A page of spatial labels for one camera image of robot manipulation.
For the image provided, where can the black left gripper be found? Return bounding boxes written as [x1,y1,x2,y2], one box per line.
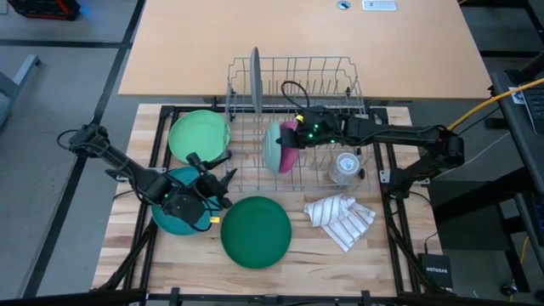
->
[185,149,239,210]

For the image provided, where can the tan wooden desk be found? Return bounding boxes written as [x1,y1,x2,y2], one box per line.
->
[117,0,493,101]

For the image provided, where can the teal plate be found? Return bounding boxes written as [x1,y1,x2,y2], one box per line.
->
[150,166,222,237]

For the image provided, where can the small pink plate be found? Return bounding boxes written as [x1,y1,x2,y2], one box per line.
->
[278,120,301,174]

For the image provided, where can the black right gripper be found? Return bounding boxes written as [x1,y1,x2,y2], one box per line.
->
[276,105,346,148]

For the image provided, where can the small pale green plate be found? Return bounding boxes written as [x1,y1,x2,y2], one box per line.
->
[262,122,284,174]

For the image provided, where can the black and red toolbox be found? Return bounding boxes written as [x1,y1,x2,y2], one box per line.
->
[6,0,82,21]

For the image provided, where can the black keyboard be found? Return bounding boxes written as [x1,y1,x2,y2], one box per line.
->
[520,84,544,137]

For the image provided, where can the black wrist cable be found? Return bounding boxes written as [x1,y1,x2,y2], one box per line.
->
[186,195,218,233]
[280,80,311,110]

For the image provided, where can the black side table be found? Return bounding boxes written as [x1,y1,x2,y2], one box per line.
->
[488,50,544,294]

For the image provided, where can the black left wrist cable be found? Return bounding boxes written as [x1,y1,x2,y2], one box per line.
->
[186,195,218,233]

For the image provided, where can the yellow cable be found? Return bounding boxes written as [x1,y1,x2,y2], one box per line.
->
[445,77,544,131]

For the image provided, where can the white striped dish towel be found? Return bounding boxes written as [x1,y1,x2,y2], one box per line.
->
[303,194,377,252]

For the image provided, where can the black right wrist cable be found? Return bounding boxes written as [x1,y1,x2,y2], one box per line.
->
[280,80,311,110]

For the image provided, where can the white paper sticker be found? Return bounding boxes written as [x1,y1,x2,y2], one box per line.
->
[507,87,527,105]

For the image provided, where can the clear patterned glass cup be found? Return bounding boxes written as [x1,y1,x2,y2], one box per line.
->
[328,151,366,184]

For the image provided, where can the thin grey cable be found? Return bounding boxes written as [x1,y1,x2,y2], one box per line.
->
[435,132,511,179]

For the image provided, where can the dark green plate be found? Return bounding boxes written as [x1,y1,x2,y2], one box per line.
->
[219,195,293,270]

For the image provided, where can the grey plate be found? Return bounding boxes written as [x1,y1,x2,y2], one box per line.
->
[249,46,264,116]

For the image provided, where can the light green plate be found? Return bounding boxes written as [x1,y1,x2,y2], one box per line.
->
[167,109,232,165]

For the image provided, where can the black network switch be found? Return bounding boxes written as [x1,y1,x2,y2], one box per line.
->
[417,252,454,292]

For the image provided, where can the black metal table frame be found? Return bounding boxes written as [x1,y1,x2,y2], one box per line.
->
[0,104,544,306]

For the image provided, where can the grey wire dish rack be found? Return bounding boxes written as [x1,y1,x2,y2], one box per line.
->
[224,56,375,193]

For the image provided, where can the white power strip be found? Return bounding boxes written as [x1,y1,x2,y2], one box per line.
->
[361,0,397,12]

